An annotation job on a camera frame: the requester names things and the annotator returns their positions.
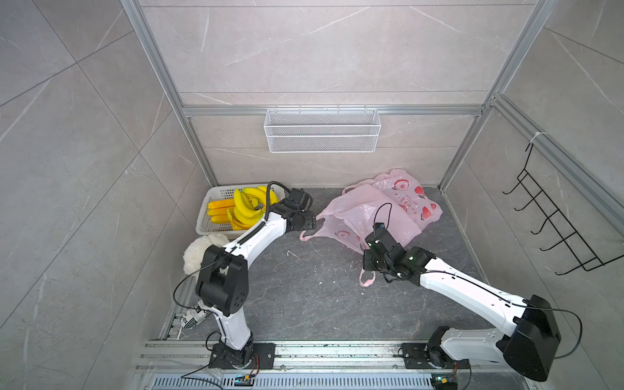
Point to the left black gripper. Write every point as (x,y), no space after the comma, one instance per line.
(309,221)

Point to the white wire mesh shelf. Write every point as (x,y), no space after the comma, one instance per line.
(322,130)

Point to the pink strawberry plastic bag rear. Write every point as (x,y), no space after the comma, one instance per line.
(408,193)

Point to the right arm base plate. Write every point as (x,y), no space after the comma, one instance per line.
(420,356)

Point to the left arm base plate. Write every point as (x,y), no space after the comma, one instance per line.
(256,356)

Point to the white plush toy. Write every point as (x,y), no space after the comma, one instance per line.
(194,254)

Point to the pink plastic bag front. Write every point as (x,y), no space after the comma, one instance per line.
(349,219)

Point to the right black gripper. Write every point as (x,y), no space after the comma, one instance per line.
(366,263)

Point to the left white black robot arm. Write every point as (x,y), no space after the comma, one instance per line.
(222,281)

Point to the orange yellow banana bunch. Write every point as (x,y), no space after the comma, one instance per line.
(222,213)

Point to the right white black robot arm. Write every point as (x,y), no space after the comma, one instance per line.
(524,332)

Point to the white plastic basket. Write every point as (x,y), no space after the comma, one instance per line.
(205,227)

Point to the aluminium mounting rail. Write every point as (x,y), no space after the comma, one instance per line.
(314,365)

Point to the black wire hook rack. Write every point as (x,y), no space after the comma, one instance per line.
(567,235)

